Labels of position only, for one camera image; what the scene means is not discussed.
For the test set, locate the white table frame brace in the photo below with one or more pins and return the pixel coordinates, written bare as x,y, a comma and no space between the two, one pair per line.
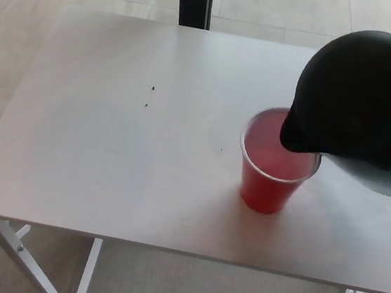
23,231

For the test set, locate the white slanted table leg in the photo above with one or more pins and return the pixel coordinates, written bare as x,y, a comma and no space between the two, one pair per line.
10,249

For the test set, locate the red plastic cup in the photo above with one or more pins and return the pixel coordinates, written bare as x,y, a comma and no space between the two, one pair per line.
268,193

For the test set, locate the black electric kettle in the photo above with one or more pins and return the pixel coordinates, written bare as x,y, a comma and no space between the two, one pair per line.
346,93

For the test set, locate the black window frame post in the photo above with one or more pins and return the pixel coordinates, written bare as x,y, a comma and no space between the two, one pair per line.
196,1

